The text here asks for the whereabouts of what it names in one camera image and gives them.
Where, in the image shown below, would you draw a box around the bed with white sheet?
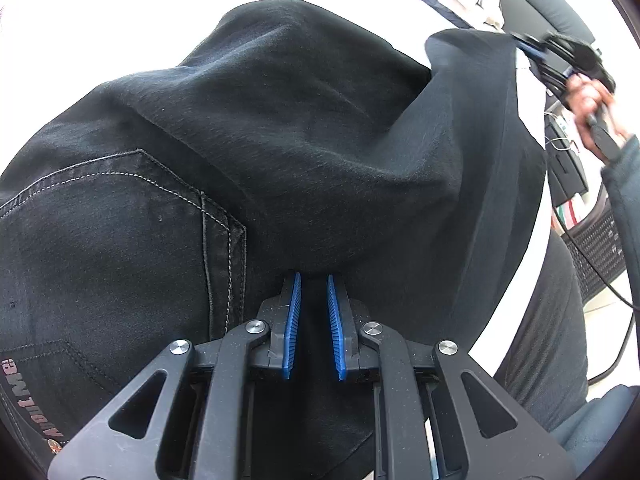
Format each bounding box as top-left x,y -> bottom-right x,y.
0,0 -> 558,378

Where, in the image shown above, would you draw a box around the black pants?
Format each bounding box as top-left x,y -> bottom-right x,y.
0,0 -> 548,480

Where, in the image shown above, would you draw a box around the black mesh basket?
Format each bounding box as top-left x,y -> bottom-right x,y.
564,205 -> 632,302

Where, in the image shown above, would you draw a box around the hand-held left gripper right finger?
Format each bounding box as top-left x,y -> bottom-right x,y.
326,274 -> 581,480

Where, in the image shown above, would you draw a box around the person's right forearm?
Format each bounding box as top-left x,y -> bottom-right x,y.
600,135 -> 640,306

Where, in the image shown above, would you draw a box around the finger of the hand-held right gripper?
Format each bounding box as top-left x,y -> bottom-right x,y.
530,57 -> 571,93
511,32 -> 556,61

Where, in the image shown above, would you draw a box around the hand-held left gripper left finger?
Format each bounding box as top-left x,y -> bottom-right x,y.
47,272 -> 303,480

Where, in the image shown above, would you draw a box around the black cable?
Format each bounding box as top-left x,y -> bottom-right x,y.
552,210 -> 640,383

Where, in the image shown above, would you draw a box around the person's right hand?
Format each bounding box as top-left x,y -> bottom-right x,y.
566,76 -> 632,158

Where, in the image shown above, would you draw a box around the grey padded headboard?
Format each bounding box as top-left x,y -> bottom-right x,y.
500,0 -> 597,43

